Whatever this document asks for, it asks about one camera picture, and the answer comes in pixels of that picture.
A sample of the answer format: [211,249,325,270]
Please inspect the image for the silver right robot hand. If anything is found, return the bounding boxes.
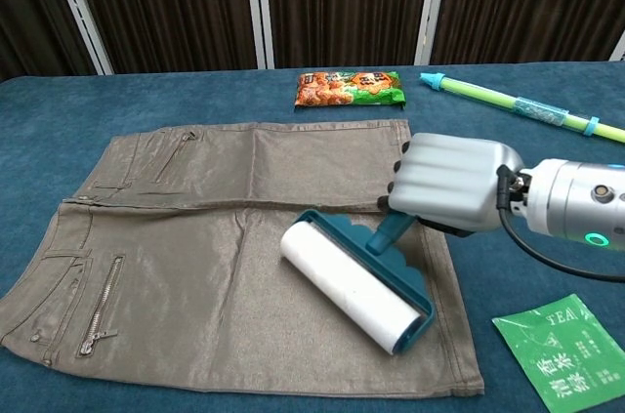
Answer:
[377,132,527,239]

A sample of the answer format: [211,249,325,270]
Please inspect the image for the teal lint roller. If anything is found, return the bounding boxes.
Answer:
[278,208,436,358]

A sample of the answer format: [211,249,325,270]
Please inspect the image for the olive grey zippered skirt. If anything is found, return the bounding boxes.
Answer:
[0,118,486,405]

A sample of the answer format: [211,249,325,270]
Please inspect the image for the green blue tube stick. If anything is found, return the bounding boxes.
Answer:
[419,71,625,145]

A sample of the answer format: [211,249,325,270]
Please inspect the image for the orange green snack packet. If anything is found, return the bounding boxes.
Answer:
[293,69,408,112]

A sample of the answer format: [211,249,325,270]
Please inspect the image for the green tea sachet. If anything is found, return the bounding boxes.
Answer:
[490,292,625,413]

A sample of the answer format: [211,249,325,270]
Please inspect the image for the dark pleated folding screen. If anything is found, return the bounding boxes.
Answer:
[0,0,625,83]

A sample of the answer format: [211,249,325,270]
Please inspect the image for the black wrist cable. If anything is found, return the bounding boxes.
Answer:
[494,164,625,284]

